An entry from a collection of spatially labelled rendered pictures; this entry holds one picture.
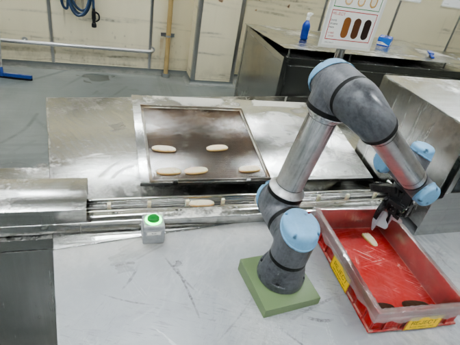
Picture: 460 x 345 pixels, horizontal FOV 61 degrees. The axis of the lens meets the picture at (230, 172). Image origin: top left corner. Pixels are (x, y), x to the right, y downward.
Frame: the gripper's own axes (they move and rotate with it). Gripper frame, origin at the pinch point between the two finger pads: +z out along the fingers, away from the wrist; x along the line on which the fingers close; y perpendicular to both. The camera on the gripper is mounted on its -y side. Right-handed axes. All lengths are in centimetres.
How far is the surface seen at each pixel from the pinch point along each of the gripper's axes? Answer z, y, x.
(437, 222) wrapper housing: 1.8, 6.8, 28.8
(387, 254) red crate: 8.2, 8.2, -0.3
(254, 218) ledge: 6.6, -25.3, -38.8
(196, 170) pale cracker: 0, -53, -51
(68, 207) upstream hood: -1, -43, -101
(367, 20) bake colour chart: -53, -88, 62
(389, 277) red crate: 8.3, 16.3, -8.9
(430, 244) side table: 8.5, 11.1, 23.4
